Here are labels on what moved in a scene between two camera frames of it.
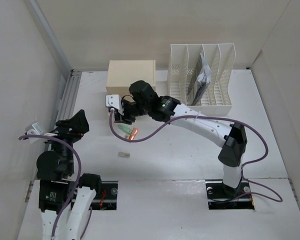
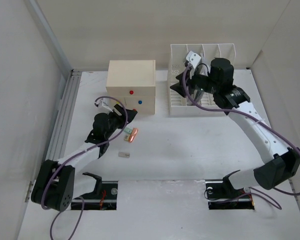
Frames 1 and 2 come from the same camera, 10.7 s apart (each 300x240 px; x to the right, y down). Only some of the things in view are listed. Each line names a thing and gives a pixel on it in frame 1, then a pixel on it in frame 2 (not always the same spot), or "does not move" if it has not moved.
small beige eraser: [124, 154] does not move
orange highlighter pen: [133, 134] does not move
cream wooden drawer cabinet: [122, 73] does not move
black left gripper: [79, 124] to [120, 118]
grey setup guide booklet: [196, 90] to [192, 59]
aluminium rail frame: [67, 100] does not move
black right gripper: [124, 113] to [178, 87]
